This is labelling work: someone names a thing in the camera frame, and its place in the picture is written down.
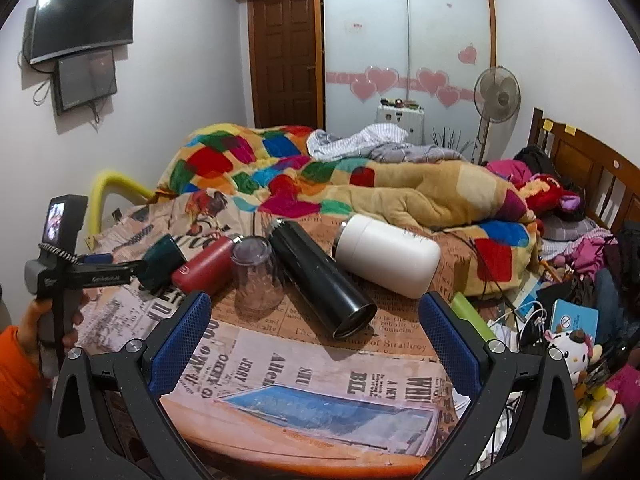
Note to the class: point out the clear glass cup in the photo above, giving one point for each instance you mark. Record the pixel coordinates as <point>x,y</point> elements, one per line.
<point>259,288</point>

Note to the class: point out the brown wooden door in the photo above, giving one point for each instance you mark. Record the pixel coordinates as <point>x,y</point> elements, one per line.
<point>283,62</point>

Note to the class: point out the white sliding wardrobe with hearts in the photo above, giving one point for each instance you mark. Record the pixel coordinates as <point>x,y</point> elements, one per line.
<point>427,51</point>

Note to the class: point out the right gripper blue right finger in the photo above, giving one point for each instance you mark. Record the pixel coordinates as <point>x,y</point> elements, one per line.
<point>543,440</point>

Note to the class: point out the wall mounted black television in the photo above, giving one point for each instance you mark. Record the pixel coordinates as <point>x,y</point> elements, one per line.
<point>61,27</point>

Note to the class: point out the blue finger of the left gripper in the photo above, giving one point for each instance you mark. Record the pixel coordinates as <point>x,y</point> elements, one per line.
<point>95,275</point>
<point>96,259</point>

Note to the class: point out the dark green cup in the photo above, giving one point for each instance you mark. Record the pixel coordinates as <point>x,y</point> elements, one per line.
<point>161,261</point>

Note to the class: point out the grey white striped clothing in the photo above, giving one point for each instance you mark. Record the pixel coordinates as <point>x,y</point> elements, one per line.
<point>383,142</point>

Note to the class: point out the small black wall monitor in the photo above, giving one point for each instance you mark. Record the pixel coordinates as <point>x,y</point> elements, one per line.
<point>83,78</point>

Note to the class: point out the white standing fan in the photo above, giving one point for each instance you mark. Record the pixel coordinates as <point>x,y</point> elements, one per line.
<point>496,96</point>

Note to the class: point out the yellow padded bed rail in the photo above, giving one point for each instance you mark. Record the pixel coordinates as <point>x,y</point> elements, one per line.
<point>111,182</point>

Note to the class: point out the colourful patchwork blanket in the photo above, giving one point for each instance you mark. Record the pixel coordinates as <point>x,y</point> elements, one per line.
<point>487,233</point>

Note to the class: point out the plush toy cow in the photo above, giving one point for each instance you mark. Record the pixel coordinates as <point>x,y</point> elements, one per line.
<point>578,351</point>

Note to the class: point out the white appliance box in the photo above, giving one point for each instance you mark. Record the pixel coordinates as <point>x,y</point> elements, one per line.
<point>407,115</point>

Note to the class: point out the green rectangular box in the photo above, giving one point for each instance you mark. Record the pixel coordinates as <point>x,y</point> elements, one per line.
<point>464,310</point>

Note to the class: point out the wooden bed headboard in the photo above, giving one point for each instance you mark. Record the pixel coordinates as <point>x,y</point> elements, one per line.
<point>609,181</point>

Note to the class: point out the black thermos bottle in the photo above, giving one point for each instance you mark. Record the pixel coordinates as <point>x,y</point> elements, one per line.
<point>334,297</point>

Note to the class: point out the red plush toy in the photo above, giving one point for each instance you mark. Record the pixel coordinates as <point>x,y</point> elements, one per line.
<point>545,195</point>

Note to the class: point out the white thermos bottle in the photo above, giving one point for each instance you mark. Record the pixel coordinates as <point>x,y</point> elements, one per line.
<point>386,255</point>

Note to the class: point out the newspaper print tablecloth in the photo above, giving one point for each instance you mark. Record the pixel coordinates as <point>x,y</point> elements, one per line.
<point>382,389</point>

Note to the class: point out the red thermos bottle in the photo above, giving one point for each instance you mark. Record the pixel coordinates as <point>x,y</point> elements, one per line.
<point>210,271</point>

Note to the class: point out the pink clothing pile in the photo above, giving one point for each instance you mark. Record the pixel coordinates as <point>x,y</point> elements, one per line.
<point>585,256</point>

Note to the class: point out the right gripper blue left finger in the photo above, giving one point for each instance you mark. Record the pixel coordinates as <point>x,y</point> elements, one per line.
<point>82,439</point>

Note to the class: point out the orange left sleeve forearm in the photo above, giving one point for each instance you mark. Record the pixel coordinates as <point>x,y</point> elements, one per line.
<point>22,389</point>

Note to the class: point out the person's left hand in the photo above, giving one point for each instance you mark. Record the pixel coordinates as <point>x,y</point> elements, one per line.
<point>27,333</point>

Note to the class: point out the blue booklet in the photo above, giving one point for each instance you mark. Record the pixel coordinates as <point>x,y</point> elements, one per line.
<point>566,317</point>

